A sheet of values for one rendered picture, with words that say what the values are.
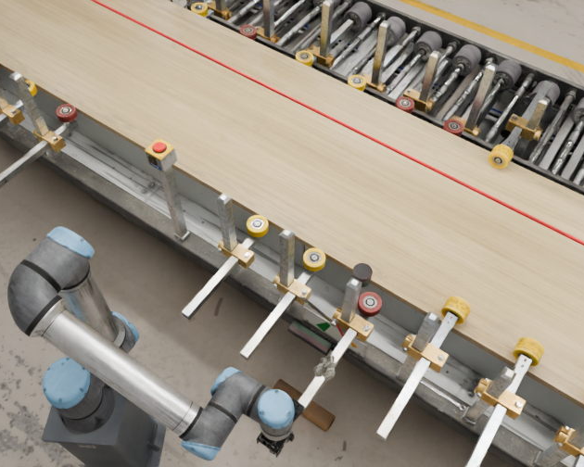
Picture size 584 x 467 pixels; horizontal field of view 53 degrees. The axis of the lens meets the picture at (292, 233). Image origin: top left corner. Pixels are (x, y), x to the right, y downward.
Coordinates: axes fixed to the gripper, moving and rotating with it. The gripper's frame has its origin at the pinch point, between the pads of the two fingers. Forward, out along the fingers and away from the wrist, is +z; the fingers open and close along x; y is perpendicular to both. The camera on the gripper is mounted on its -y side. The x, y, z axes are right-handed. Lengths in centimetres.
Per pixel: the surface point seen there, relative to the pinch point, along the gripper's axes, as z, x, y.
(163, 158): -38, -76, -44
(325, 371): -4.3, 1.0, -24.1
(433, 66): -24, -28, -152
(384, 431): -13.7, 25.6, -14.9
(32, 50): -6, -189, -78
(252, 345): -2.0, -24.1, -19.0
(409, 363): -2.7, 22.0, -42.0
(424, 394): 12, 31, -42
